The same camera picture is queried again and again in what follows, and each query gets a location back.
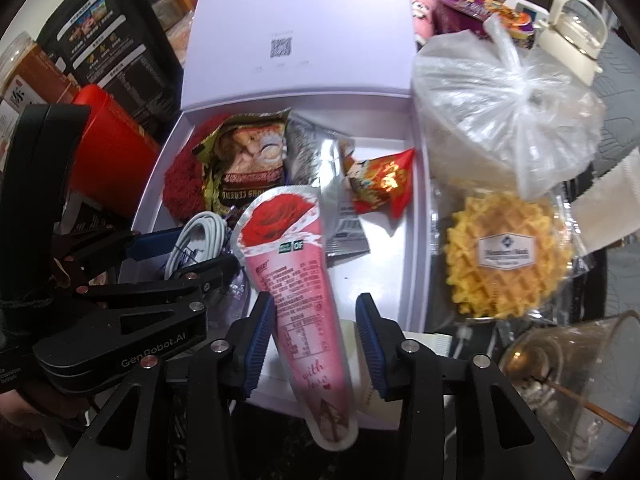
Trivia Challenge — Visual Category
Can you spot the clear plastic bag with bowl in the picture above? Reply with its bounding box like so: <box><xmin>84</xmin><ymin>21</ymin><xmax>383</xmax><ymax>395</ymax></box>
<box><xmin>412</xmin><ymin>15</ymin><xmax>607</xmax><ymax>201</ymax></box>

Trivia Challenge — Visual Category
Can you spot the red plastic canister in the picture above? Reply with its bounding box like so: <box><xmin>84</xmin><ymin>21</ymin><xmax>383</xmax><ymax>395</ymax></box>
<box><xmin>70</xmin><ymin>85</ymin><xmax>163</xmax><ymax>218</ymax></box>

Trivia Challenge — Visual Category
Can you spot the glass cup with stick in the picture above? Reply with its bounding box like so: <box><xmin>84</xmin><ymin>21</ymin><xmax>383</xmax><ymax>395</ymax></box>
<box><xmin>499</xmin><ymin>310</ymin><xmax>640</xmax><ymax>471</ymax></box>

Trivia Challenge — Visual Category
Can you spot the cream kettle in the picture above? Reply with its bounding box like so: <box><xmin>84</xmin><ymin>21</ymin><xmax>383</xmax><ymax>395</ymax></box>
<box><xmin>535</xmin><ymin>0</ymin><xmax>609</xmax><ymax>86</ymax></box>

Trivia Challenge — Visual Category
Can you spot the silver foil packet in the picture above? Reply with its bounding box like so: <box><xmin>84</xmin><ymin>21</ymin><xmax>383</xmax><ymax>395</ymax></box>
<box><xmin>285</xmin><ymin>112</ymin><xmax>371</xmax><ymax>261</ymax></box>

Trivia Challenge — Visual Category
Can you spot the red knitted cloth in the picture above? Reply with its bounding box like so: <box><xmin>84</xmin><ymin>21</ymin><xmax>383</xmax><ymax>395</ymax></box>
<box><xmin>162</xmin><ymin>115</ymin><xmax>226</xmax><ymax>221</ymax></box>

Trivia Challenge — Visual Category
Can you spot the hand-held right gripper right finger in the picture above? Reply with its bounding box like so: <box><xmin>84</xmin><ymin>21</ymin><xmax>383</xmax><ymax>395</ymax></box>
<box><xmin>355</xmin><ymin>292</ymin><xmax>576</xmax><ymax>480</ymax></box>

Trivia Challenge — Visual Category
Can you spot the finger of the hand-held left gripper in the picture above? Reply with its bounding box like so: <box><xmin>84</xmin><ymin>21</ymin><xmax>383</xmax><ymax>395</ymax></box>
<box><xmin>75</xmin><ymin>254</ymin><xmax>240</xmax><ymax>333</ymax></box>
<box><xmin>52</xmin><ymin>229</ymin><xmax>188</xmax><ymax>282</ymax></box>

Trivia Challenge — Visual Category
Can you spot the gold snack packet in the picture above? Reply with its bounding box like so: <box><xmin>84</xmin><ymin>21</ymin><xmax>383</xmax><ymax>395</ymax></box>
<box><xmin>194</xmin><ymin>108</ymin><xmax>292</xmax><ymax>216</ymax></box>

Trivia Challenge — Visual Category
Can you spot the black printed package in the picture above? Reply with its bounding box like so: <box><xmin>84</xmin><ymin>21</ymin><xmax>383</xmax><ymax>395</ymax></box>
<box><xmin>37</xmin><ymin>0</ymin><xmax>183</xmax><ymax>126</ymax></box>

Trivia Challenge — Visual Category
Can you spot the lavender gift box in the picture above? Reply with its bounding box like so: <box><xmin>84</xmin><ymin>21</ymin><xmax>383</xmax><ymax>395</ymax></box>
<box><xmin>117</xmin><ymin>0</ymin><xmax>436</xmax><ymax>433</ymax></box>

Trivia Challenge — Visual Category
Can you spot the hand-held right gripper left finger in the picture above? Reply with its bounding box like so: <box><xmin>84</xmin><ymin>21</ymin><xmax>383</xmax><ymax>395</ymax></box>
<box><xmin>55</xmin><ymin>291</ymin><xmax>277</xmax><ymax>480</ymax></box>

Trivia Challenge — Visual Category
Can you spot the purple instant noodle cup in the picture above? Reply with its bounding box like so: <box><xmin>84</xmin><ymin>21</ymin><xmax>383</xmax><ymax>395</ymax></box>
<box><xmin>432</xmin><ymin>0</ymin><xmax>538</xmax><ymax>51</ymax></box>

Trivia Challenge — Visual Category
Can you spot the wrapped waffle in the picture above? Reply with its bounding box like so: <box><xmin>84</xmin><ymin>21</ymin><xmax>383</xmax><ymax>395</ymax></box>
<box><xmin>432</xmin><ymin>187</ymin><xmax>593</xmax><ymax>328</ymax></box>

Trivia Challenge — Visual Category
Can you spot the pink rose cone packet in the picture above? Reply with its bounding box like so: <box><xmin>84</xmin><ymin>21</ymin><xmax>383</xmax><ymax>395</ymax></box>
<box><xmin>233</xmin><ymin>185</ymin><xmax>360</xmax><ymax>453</ymax></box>

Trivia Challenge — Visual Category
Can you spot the white tube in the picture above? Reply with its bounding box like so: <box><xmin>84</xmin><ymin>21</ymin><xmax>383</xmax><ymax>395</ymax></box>
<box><xmin>570</xmin><ymin>147</ymin><xmax>640</xmax><ymax>253</ymax></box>

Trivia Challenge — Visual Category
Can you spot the group of spice jars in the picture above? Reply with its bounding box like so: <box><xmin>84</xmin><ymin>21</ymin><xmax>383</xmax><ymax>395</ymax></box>
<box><xmin>0</xmin><ymin>30</ymin><xmax>81</xmax><ymax>161</ymax></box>

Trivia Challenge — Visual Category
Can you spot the pink panda cup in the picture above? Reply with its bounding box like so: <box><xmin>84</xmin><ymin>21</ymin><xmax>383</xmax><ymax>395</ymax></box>
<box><xmin>406</xmin><ymin>0</ymin><xmax>443</xmax><ymax>43</ymax></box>

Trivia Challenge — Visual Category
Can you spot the grey cable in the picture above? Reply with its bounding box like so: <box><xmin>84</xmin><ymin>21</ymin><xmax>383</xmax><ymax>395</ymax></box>
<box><xmin>164</xmin><ymin>211</ymin><xmax>231</xmax><ymax>281</ymax></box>

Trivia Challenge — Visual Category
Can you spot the red candy packet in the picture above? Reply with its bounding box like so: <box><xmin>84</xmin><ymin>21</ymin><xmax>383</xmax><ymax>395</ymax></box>
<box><xmin>345</xmin><ymin>148</ymin><xmax>417</xmax><ymax>219</ymax></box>

